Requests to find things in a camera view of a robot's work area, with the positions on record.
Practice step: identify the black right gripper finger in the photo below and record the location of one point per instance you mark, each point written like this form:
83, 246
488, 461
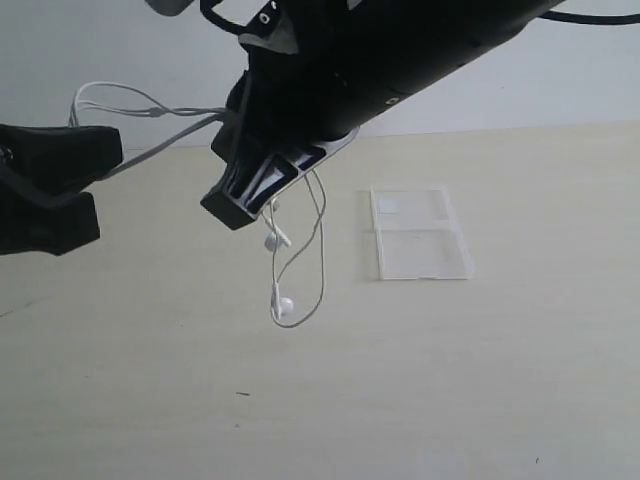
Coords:
264, 171
226, 142

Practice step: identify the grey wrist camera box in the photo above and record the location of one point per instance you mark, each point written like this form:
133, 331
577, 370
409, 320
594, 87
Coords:
169, 8

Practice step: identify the clear plastic storage case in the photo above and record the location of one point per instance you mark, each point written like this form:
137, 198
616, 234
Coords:
410, 233

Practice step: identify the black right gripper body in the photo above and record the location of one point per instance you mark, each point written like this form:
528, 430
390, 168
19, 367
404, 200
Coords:
319, 69

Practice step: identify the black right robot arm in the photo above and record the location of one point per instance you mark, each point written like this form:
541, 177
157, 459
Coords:
462, 31

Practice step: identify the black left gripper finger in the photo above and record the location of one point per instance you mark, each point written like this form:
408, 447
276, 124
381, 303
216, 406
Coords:
56, 163
33, 221

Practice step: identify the white wired earphones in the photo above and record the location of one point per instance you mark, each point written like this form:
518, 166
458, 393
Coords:
280, 306

